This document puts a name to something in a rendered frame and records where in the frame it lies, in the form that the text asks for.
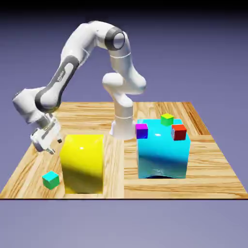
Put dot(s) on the small red cube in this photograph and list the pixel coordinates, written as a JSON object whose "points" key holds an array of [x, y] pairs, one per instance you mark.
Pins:
{"points": [[179, 132]]}

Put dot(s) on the small purple cube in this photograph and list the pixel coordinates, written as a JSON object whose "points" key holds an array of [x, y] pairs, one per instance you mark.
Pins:
{"points": [[141, 131]]}

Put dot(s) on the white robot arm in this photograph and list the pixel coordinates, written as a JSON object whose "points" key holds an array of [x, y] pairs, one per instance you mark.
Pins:
{"points": [[116, 64]]}

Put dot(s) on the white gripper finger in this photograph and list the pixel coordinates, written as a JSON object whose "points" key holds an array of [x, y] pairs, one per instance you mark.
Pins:
{"points": [[59, 140], [51, 150]]}

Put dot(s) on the small teal cube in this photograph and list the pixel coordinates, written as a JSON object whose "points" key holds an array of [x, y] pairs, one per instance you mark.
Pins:
{"points": [[50, 180]]}

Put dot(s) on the large yellow box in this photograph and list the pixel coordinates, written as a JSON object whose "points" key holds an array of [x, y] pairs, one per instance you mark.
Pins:
{"points": [[82, 163]]}

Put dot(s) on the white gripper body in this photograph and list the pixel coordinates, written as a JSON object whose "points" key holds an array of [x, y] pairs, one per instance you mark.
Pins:
{"points": [[45, 138]]}

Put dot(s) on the small green cube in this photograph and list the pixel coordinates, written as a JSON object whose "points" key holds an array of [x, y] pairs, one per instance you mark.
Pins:
{"points": [[167, 119]]}

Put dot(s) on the large cyan box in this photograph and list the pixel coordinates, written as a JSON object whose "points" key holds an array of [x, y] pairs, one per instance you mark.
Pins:
{"points": [[162, 155]]}

